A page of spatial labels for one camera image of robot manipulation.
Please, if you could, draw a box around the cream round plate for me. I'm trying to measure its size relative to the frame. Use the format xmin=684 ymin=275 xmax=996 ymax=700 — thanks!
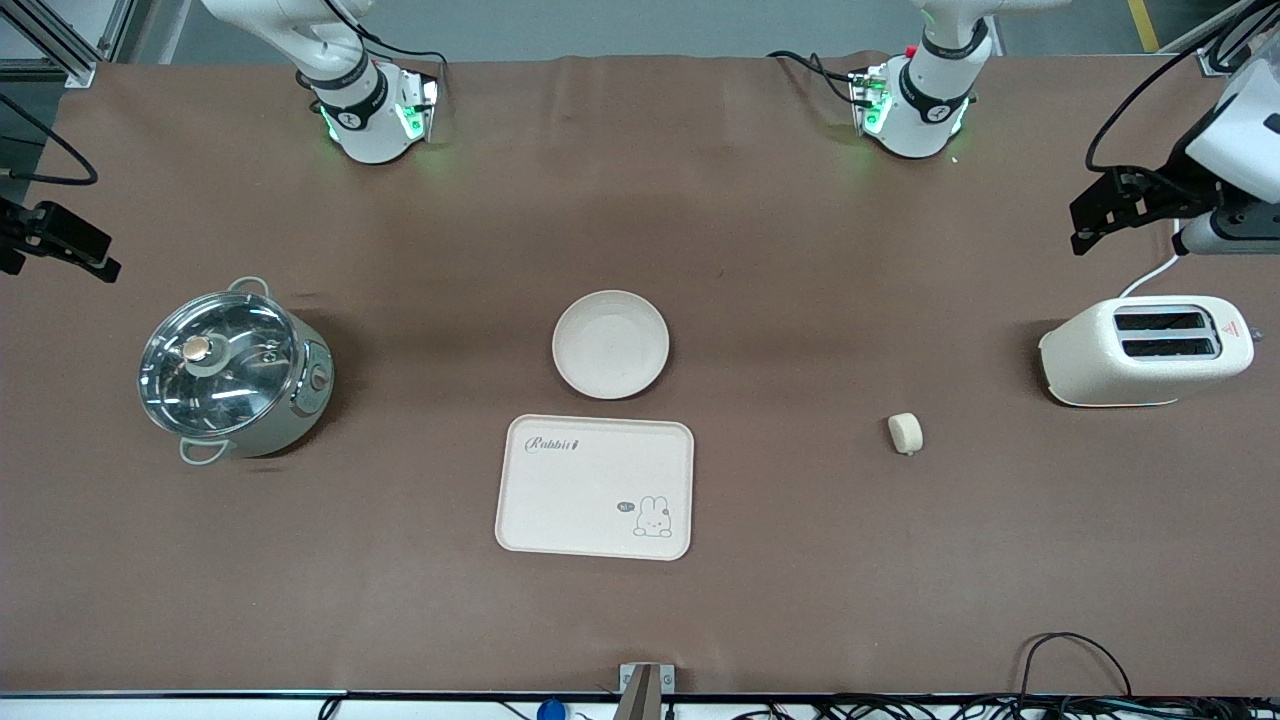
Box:
xmin=552 ymin=290 xmax=671 ymax=400

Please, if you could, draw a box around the cream two-slot toaster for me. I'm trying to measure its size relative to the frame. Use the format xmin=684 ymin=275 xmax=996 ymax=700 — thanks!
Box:
xmin=1038 ymin=295 xmax=1256 ymax=408

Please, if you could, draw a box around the glass pot lid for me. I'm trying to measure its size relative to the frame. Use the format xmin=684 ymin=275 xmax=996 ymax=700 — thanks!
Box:
xmin=138 ymin=292 xmax=301 ymax=441

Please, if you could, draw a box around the green electric cooking pot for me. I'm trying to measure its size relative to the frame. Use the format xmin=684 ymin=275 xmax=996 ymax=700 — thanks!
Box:
xmin=138 ymin=277 xmax=336 ymax=466

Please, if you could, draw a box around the brown table cover cloth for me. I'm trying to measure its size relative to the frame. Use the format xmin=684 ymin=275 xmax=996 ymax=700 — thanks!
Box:
xmin=0 ymin=52 xmax=1280 ymax=698

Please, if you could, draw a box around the cream rabbit print tray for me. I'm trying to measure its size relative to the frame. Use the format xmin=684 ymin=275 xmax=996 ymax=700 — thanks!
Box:
xmin=495 ymin=414 xmax=695 ymax=561

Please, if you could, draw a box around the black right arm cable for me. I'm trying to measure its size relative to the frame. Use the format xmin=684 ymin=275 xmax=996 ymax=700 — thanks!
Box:
xmin=0 ymin=93 xmax=99 ymax=188

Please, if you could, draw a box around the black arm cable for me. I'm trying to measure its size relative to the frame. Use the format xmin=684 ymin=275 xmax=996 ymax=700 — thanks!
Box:
xmin=0 ymin=93 xmax=99 ymax=188
xmin=1085 ymin=0 xmax=1280 ymax=173

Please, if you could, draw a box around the white toaster power cable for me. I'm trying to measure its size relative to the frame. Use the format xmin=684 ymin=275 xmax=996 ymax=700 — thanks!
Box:
xmin=1118 ymin=220 xmax=1186 ymax=299

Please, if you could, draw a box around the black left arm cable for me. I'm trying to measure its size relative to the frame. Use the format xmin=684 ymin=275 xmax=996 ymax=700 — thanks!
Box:
xmin=1085 ymin=0 xmax=1280 ymax=173

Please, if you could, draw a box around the aluminium frame profile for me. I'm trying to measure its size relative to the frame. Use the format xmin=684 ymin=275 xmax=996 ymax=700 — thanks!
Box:
xmin=0 ymin=0 xmax=141 ymax=86
xmin=1195 ymin=0 xmax=1280 ymax=76

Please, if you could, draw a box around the black base power cable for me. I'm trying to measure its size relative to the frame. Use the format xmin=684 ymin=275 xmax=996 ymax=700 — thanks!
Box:
xmin=768 ymin=50 xmax=863 ymax=106

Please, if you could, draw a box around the black looped cable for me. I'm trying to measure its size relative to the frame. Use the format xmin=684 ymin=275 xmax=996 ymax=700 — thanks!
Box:
xmin=1017 ymin=632 xmax=1134 ymax=701

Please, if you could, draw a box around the black cable bundle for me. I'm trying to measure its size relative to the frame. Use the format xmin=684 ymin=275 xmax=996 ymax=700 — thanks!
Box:
xmin=730 ymin=695 xmax=1280 ymax=720

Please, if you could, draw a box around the metal table edge bracket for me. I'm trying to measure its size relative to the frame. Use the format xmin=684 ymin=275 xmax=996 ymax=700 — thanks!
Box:
xmin=620 ymin=663 xmax=676 ymax=720

